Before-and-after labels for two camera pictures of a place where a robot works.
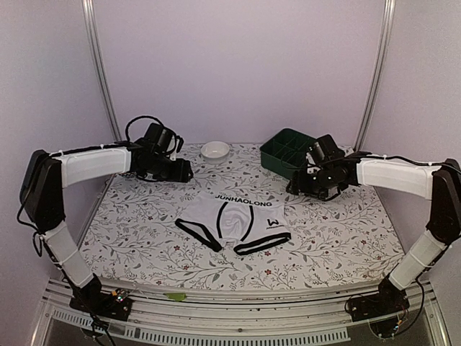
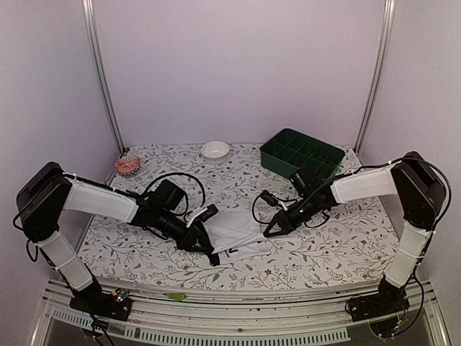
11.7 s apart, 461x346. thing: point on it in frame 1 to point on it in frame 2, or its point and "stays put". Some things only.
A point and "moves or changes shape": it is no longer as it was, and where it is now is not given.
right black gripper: (299, 185) to (287, 225)
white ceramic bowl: (215, 152) stays put
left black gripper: (182, 174) to (191, 238)
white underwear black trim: (241, 223) moves or changes shape
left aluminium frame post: (92, 29) stays put
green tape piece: (176, 296) stays put
